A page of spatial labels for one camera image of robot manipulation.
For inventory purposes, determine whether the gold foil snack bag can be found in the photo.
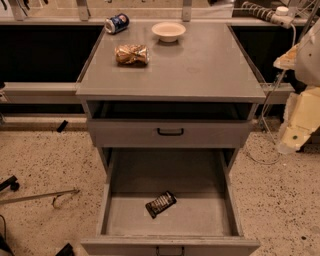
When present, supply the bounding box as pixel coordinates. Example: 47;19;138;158
115;44;149;65

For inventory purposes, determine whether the small black block on floor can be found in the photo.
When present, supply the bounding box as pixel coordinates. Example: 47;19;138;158
57;120;68;133

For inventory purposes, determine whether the white cable on floor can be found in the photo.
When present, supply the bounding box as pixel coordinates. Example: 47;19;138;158
244;23;298;166

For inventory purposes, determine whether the white power strip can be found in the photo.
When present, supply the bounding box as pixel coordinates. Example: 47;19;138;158
241;1;293;29

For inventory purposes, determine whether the closed grey upper drawer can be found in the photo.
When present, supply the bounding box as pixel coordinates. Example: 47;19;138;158
87;119;251;148

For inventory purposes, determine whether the open grey middle drawer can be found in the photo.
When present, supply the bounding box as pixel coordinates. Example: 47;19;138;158
81;149;260;256

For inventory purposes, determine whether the black upper drawer handle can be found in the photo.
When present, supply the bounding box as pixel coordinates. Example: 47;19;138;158
157;128;184;136

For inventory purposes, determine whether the black caster foot left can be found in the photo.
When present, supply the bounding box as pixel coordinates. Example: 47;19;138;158
0;176;20;191

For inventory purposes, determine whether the white ceramic bowl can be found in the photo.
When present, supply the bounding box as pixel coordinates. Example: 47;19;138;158
152;22;186;43

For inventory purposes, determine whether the grey metal drawer cabinet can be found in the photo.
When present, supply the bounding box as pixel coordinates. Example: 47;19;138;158
77;21;265;166

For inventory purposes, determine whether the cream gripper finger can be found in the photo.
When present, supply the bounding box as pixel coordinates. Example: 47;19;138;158
277;87;320;154

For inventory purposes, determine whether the crushed blue soda can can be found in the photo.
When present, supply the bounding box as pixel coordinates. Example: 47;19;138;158
105;13;130;35

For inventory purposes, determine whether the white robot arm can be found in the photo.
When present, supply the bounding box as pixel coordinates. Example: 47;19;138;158
274;20;320;154

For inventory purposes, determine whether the metal grabber stick on floor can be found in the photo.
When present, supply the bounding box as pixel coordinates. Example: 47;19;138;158
0;189;80;206

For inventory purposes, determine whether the black rxbar chocolate bar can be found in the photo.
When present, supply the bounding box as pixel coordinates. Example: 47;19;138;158
145;191;177;219

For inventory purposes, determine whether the black object bottom floor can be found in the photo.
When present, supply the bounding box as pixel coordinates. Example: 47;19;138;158
55;243;75;256

